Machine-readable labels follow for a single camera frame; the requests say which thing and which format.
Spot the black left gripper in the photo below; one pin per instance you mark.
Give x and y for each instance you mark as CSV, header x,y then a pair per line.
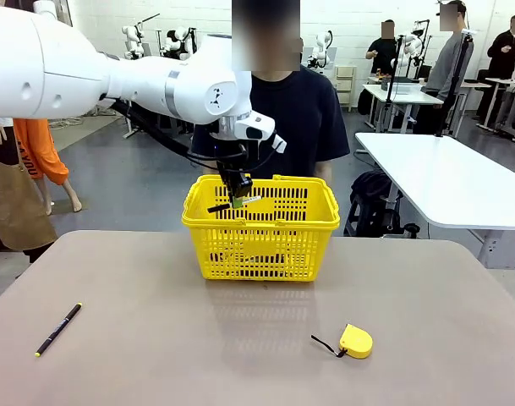
x,y
229,173

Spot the white marker black cap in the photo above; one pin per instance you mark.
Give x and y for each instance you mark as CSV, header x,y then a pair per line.
x,y
219,208

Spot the black stapler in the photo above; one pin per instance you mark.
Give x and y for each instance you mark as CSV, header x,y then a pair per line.
x,y
278,259

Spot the person's left forearm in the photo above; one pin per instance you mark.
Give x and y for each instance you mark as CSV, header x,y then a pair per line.
x,y
324,168

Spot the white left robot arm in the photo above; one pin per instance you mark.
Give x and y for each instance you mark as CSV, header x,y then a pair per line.
x,y
50,63

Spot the yellow plastic shopping basket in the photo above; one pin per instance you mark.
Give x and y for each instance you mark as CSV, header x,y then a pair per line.
x,y
257,251

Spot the person in navy t-shirt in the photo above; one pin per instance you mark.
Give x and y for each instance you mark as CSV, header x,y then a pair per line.
x,y
308,118

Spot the person in black top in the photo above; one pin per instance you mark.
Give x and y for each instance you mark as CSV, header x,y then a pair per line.
x,y
384,51

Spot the person in grey sweater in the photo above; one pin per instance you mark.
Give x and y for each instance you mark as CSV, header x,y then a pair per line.
x,y
449,55

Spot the person in black jacket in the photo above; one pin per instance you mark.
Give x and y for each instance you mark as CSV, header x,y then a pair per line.
x,y
506,55

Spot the black step stool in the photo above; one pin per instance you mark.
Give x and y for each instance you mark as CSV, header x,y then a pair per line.
x,y
352,220

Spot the black backpack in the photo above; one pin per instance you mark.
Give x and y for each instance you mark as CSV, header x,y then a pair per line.
x,y
371,190

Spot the white drawer cabinet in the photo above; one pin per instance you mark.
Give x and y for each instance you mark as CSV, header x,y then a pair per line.
x,y
345,84

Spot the white and black background robot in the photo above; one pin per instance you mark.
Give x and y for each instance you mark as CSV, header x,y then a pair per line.
x,y
176,42

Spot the black tripod stand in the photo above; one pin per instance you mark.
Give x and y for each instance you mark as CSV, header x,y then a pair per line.
x,y
456,84
393,80

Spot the yellow tape measure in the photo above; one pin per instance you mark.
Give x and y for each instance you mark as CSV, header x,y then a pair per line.
x,y
357,342

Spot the white background table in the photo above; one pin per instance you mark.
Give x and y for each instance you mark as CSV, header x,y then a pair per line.
x,y
405,95

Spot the large white table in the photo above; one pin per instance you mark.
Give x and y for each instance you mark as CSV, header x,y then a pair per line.
x,y
443,177

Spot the mannequin with orange trousers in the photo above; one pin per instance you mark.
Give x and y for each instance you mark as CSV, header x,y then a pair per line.
x,y
37,152

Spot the black pen yellow tip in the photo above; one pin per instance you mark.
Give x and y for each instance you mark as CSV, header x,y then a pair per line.
x,y
58,330

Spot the mannequin with brown apron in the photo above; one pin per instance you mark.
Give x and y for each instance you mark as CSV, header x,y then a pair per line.
x,y
7,199

